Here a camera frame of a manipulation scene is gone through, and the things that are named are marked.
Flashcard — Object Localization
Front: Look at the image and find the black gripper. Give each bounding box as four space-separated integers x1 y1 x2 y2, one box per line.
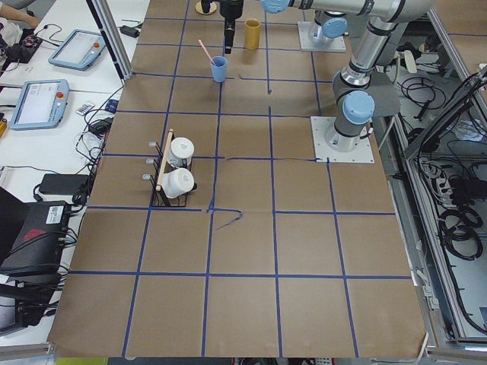
216 0 244 54

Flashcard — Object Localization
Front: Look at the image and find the pink chopstick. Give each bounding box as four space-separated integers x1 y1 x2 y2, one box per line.
198 39 215 66

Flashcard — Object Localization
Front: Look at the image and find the light blue plastic cup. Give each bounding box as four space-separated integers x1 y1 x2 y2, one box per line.
210 56 228 83

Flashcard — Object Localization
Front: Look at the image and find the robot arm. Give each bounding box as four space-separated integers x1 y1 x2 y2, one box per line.
260 1 434 153
313 10 348 43

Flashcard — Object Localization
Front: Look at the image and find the bamboo cylinder holder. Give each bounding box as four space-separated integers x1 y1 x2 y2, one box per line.
244 18 261 50

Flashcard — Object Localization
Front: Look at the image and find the white mug far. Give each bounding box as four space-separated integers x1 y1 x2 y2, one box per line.
167 137 195 168

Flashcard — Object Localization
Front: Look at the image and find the white mug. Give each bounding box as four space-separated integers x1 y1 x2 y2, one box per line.
162 168 196 198
167 137 195 168

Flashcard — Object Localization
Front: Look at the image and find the teach pendant far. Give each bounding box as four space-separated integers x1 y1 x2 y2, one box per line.
48 29 106 71

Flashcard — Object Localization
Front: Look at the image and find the teach pendant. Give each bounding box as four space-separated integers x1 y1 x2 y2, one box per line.
8 79 69 130
48 29 106 71

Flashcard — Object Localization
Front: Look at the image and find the grey office chair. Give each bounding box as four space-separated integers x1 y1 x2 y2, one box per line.
366 71 401 117

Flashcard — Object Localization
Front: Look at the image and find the small remote control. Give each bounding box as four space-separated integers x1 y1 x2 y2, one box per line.
75 101 95 116

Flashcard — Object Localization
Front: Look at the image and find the white mug near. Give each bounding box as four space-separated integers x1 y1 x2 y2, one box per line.
162 168 196 198

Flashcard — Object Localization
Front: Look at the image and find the teach pendant near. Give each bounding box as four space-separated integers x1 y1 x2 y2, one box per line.
8 79 69 130

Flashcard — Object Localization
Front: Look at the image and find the black power adapter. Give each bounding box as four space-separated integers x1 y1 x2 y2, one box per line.
38 173 88 195

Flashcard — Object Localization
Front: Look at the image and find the black computer box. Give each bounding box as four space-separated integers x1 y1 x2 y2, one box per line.
1 189 75 284

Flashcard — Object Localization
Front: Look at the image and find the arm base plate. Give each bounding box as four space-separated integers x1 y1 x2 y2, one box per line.
310 116 374 163
298 17 348 52

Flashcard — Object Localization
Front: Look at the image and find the aluminium frame post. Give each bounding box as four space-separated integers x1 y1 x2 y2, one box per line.
86 0 132 81

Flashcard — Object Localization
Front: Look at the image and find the black wire mug rack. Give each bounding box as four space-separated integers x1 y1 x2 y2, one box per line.
142 129 197 208

